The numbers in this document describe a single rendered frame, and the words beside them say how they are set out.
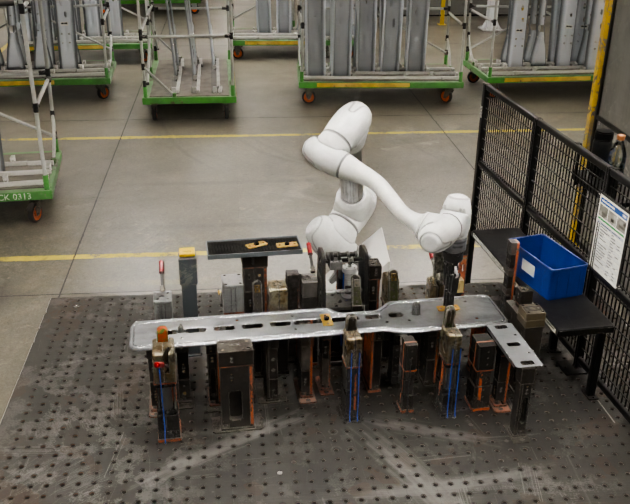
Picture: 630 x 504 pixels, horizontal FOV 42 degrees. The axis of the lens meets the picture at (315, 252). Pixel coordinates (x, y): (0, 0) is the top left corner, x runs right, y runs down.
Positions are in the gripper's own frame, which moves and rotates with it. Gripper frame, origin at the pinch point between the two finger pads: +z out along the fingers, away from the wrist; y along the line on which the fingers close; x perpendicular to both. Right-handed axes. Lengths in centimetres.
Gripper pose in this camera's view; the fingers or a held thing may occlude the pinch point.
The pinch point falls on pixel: (448, 298)
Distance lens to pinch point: 311.1
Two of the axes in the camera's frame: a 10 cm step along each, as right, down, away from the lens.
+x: 9.9, -0.6, 1.6
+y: 1.7, 4.2, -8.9
